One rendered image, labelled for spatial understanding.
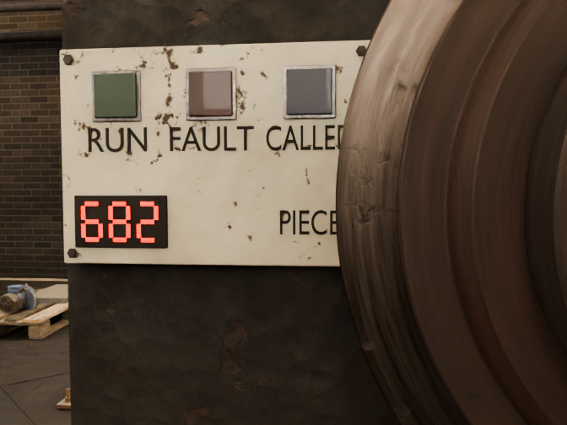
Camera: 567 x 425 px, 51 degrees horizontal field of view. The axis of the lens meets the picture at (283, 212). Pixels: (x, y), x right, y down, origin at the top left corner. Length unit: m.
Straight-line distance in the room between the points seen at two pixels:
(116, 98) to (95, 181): 0.07
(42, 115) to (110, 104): 6.86
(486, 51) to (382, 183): 0.09
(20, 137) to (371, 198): 7.20
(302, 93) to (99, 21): 0.19
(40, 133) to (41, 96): 0.42
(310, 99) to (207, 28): 0.11
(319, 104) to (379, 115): 0.14
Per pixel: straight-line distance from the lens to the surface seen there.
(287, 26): 0.52
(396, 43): 0.36
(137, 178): 0.51
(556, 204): 0.28
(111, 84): 0.52
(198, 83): 0.50
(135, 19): 0.55
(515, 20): 0.34
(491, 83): 0.33
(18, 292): 4.95
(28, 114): 7.46
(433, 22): 0.36
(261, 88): 0.49
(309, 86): 0.48
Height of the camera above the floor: 1.13
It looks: 3 degrees down
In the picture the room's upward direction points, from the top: straight up
